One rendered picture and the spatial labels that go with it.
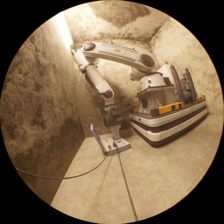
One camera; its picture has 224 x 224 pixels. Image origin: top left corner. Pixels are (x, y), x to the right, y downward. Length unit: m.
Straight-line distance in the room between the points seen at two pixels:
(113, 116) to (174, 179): 0.85
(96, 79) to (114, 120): 0.55
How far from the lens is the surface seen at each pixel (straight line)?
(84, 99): 1.58
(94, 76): 1.00
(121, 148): 0.84
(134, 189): 0.52
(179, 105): 0.91
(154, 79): 1.08
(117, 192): 0.52
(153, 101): 0.93
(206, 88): 1.99
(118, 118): 0.93
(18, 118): 0.51
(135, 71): 1.18
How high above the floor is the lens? 0.46
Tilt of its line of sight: 2 degrees down
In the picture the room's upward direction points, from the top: 12 degrees counter-clockwise
